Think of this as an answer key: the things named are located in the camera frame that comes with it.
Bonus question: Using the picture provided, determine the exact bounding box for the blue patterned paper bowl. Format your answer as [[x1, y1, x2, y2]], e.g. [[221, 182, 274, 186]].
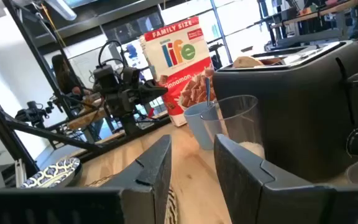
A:
[[19, 157, 82, 189]]

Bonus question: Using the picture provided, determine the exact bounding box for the toasted bagel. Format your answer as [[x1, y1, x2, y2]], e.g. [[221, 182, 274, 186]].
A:
[[232, 55, 265, 69]]

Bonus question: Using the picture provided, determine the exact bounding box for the wooden workbench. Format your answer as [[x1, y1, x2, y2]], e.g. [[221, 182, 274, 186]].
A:
[[67, 98, 112, 131], [268, 0, 358, 48]]

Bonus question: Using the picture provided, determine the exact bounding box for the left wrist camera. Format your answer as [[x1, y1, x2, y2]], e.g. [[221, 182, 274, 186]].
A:
[[92, 63, 119, 94]]

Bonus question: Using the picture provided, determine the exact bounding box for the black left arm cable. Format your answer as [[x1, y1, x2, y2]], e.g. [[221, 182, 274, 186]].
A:
[[97, 39, 127, 68]]

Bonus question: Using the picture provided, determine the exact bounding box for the clear glass with milk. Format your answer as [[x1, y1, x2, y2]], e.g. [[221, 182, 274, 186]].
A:
[[200, 95, 266, 160]]

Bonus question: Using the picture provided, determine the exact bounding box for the blue-handled spoon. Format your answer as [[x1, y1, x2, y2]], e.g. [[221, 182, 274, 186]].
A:
[[204, 76, 213, 108]]

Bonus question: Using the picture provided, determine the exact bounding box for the black two-slot toaster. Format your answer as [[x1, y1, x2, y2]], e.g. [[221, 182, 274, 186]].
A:
[[212, 40, 358, 184]]

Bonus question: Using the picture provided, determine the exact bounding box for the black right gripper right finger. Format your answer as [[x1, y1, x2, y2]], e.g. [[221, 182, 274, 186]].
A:
[[213, 133, 358, 224]]

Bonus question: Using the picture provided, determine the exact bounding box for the light blue cup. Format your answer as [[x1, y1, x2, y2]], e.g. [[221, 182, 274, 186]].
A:
[[183, 101, 221, 151]]

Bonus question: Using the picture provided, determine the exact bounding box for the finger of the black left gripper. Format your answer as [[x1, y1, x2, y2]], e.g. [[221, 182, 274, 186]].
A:
[[139, 90, 165, 102], [144, 80, 169, 92]]

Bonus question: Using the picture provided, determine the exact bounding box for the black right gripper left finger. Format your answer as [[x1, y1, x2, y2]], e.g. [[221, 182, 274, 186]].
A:
[[0, 134, 172, 224]]

